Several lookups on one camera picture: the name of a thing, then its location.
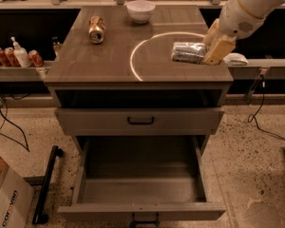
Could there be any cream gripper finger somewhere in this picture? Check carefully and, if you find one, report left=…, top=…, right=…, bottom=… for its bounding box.
left=203, top=38, right=236, bottom=66

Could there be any silver redbull can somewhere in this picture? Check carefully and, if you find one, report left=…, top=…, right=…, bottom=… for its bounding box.
left=171, top=42, right=207, bottom=64

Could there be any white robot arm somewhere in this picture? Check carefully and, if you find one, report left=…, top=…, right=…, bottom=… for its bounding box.
left=203, top=0, right=285, bottom=65

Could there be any grey drawer cabinet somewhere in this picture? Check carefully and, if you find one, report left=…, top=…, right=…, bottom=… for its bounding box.
left=43, top=5, right=235, bottom=163

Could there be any gold crushed can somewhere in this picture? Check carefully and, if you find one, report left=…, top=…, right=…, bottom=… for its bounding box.
left=88, top=15, right=105, bottom=44

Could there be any closed upper drawer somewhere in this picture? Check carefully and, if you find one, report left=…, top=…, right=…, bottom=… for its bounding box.
left=55, top=107, right=224, bottom=136

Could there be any open bottom drawer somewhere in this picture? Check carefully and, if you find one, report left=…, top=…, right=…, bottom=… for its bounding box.
left=58, top=136, right=226, bottom=224

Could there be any red soda can right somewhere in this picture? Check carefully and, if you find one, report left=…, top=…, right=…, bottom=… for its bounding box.
left=28, top=49, right=44, bottom=67

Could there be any red soda can middle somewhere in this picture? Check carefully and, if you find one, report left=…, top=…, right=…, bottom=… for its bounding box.
left=4, top=47, right=20, bottom=67

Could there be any white folded cloth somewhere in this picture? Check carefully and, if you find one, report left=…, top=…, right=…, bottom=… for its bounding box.
left=223, top=53, right=249, bottom=66

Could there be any white ceramic bowl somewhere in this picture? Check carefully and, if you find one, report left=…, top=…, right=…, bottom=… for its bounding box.
left=126, top=0, right=156, bottom=24

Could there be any small dark bottle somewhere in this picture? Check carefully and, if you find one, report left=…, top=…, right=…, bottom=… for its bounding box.
left=52, top=37, right=62, bottom=56

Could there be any white pump bottle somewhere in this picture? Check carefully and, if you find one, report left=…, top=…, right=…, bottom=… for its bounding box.
left=11, top=37, right=31, bottom=67

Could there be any black metal bar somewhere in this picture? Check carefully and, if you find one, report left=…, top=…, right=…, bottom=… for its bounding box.
left=32, top=145, right=64, bottom=225

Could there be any cardboard box with logo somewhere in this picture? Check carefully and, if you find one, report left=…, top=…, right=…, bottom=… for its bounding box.
left=0, top=157, right=34, bottom=228

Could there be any black drawer handle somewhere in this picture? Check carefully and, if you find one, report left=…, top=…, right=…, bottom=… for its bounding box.
left=127, top=117, right=155, bottom=125

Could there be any black floor cable right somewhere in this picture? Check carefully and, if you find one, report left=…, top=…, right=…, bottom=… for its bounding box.
left=246, top=74, right=285, bottom=163

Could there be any black floor cable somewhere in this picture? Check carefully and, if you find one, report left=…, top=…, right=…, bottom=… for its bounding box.
left=0, top=83, right=31, bottom=153
left=246, top=74, right=285, bottom=163

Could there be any grey wall shelf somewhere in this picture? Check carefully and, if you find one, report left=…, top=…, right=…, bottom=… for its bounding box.
left=0, top=61, right=52, bottom=82

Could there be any black floor cable left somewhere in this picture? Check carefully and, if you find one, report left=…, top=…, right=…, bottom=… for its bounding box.
left=0, top=83, right=31, bottom=153

